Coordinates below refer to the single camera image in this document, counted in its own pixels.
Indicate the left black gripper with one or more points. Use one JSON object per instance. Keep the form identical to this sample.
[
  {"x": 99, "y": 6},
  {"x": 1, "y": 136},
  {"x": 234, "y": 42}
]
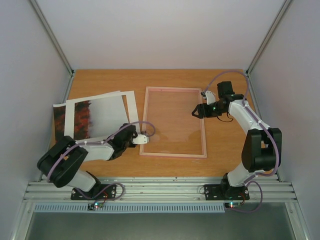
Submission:
[{"x": 135, "y": 134}]

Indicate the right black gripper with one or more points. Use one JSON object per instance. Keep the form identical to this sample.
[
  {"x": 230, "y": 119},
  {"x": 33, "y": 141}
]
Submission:
[{"x": 203, "y": 110}]

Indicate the red forest photo print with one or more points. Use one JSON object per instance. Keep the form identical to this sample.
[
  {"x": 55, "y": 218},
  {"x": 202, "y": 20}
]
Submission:
[{"x": 98, "y": 118}]

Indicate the white mat board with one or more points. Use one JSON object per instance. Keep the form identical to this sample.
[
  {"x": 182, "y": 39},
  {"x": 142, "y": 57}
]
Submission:
[{"x": 128, "y": 99}]

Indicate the pink picture frame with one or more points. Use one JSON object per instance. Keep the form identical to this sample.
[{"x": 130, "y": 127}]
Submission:
[{"x": 143, "y": 140}]

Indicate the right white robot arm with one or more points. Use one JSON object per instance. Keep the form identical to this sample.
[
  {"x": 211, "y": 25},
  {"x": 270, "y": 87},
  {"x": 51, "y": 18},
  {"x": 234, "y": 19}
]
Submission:
[{"x": 261, "y": 152}]

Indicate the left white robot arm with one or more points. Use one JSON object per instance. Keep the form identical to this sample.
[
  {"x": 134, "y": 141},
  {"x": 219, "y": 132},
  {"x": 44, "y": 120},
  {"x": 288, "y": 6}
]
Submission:
[{"x": 61, "y": 164}]

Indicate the left controller board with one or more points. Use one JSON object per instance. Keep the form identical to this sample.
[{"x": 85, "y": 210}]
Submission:
[{"x": 96, "y": 206}]

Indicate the controller board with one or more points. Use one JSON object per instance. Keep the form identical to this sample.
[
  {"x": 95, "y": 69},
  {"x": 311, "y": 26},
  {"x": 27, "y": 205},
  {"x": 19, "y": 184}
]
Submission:
[
  {"x": 96, "y": 206},
  {"x": 232, "y": 205}
]

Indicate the right controller board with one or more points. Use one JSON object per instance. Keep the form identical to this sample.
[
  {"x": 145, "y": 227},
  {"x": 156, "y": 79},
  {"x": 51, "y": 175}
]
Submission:
[{"x": 232, "y": 205}]

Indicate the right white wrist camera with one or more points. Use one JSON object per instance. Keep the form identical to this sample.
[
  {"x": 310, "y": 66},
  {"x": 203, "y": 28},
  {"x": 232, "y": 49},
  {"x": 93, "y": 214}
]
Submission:
[{"x": 209, "y": 97}]

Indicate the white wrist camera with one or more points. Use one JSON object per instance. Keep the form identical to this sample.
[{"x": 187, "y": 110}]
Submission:
[
  {"x": 209, "y": 97},
  {"x": 140, "y": 139}
]

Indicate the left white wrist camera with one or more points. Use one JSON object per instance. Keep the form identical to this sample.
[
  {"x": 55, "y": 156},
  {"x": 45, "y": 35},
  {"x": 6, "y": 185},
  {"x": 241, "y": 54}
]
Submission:
[{"x": 140, "y": 139}]

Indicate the aluminium rail base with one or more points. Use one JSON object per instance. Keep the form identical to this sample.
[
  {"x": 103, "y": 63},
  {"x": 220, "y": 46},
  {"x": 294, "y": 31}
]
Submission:
[{"x": 166, "y": 190}]

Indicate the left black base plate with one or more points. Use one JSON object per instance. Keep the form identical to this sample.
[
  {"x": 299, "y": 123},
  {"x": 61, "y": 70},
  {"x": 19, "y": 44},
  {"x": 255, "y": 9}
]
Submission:
[{"x": 98, "y": 192}]

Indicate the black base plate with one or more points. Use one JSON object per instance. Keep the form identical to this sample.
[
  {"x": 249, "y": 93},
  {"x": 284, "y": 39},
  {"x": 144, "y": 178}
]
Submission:
[
  {"x": 98, "y": 192},
  {"x": 217, "y": 192}
]

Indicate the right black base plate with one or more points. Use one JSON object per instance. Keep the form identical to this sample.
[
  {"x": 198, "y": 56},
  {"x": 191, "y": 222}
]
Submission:
[{"x": 217, "y": 192}]

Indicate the grey slotted cable duct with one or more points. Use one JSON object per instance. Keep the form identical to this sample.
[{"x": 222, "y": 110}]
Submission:
[{"x": 130, "y": 208}]

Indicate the left aluminium corner post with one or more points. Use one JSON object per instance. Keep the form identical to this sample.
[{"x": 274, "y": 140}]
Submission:
[{"x": 36, "y": 7}]

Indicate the aluminium corner post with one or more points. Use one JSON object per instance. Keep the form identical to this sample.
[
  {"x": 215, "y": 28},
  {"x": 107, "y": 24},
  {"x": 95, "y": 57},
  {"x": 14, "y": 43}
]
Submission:
[
  {"x": 269, "y": 34},
  {"x": 36, "y": 7}
]

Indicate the right aluminium corner post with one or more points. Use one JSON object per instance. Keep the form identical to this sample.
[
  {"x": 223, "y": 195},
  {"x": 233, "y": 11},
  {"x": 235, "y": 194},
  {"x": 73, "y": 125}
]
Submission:
[{"x": 269, "y": 34}]

